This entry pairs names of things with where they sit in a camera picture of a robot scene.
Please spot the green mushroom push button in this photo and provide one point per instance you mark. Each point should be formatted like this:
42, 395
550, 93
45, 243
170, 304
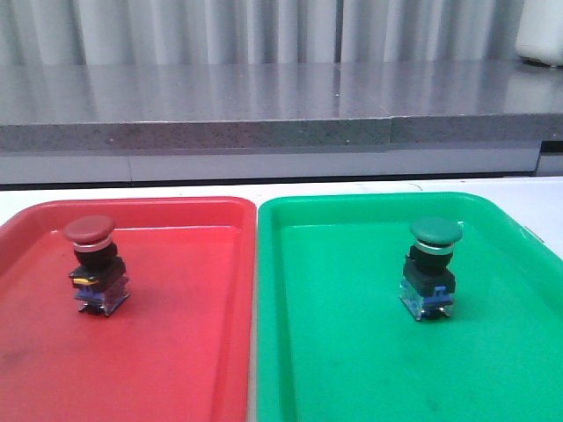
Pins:
428, 287

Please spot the red mushroom push button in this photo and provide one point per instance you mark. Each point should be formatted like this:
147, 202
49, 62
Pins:
100, 280

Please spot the green plastic tray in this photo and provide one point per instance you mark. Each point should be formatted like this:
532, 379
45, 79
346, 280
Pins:
335, 343

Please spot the red plastic tray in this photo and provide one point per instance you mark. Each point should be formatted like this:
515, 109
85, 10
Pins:
176, 350

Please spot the grey speckled stone counter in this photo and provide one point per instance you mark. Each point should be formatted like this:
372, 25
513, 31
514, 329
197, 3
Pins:
276, 106

